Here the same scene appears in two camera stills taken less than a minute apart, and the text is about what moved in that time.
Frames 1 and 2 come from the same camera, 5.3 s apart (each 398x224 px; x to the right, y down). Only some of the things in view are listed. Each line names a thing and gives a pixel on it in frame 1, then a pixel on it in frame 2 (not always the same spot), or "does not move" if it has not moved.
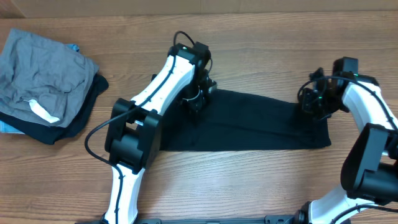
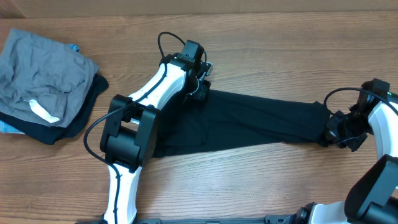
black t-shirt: [232, 121] does not move
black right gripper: [311, 104] → [336, 131]
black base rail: [300, 219] does not move
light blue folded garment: [5, 128] does not move
